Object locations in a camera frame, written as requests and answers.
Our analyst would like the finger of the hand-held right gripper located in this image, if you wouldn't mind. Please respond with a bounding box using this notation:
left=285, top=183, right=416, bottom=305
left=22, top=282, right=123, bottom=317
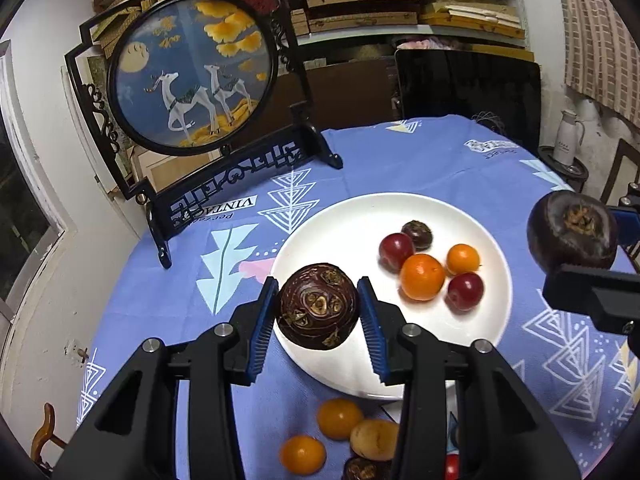
left=542, top=264, right=640, bottom=335
left=607, top=194, right=640, bottom=262

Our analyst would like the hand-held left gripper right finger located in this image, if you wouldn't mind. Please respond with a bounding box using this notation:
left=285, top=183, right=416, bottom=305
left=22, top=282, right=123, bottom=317
left=356, top=276, right=583, bottom=480

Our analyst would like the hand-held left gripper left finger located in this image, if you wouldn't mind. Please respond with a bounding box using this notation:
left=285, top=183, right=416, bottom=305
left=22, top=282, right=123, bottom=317
left=52, top=276, right=280, bottom=480

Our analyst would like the large dark water chestnut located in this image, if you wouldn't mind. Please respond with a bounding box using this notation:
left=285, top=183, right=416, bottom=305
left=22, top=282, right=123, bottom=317
left=526, top=191, right=619, bottom=276
left=278, top=262, right=360, bottom=350

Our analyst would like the white round plate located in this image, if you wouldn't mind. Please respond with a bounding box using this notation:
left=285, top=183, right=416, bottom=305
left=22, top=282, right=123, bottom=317
left=270, top=193, right=513, bottom=401

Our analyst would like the brown wooden chair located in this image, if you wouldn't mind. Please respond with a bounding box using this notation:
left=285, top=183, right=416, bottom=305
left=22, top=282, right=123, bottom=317
left=600, top=138, right=640, bottom=206

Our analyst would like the large orange tangerine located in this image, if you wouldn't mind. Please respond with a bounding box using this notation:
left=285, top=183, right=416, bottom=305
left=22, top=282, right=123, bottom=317
left=399, top=253, right=446, bottom=302

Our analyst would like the small dark round stand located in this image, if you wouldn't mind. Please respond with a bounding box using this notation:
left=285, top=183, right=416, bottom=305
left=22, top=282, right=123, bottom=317
left=537, top=146, right=591, bottom=193

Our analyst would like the small orange kumquat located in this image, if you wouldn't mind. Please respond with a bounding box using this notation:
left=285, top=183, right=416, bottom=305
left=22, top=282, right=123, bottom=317
left=279, top=435, right=327, bottom=476
left=317, top=398, right=365, bottom=442
left=446, top=243, right=482, bottom=277

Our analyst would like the small dark water chestnut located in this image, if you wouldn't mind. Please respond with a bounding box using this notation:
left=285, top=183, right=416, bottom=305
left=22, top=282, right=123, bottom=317
left=342, top=456, right=393, bottom=480
left=401, top=220, right=434, bottom=252

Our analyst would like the white thermos jug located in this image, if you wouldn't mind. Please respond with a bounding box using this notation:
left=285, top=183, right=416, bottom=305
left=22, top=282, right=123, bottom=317
left=552, top=110, right=586, bottom=167

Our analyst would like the blue patterned tablecloth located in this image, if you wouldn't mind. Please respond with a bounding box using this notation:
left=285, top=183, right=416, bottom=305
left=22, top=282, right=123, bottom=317
left=75, top=114, right=640, bottom=480

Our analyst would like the tan round fruit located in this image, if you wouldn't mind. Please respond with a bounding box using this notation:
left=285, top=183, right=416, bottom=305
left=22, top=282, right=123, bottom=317
left=349, top=419, right=400, bottom=461

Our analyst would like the checked curtain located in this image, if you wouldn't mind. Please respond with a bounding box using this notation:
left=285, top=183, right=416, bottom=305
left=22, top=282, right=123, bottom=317
left=552, top=0, right=640, bottom=126

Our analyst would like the black chair back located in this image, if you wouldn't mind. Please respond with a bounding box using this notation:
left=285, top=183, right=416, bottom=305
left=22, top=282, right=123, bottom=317
left=394, top=48, right=543, bottom=158

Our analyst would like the curved wooden chair back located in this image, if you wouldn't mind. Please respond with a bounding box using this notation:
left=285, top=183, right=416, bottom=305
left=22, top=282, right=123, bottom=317
left=31, top=402, right=68, bottom=476

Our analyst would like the round deer picture screen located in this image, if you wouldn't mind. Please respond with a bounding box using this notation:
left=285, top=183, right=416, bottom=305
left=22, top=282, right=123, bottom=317
left=64, top=0, right=345, bottom=269

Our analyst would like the stack of flat wooden boxes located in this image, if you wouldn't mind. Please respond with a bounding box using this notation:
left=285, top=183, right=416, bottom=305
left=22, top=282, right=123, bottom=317
left=290, top=0, right=531, bottom=51

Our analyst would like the window with white frame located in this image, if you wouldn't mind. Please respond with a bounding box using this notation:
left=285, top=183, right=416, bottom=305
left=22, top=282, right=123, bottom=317
left=0, top=40, right=66, bottom=316

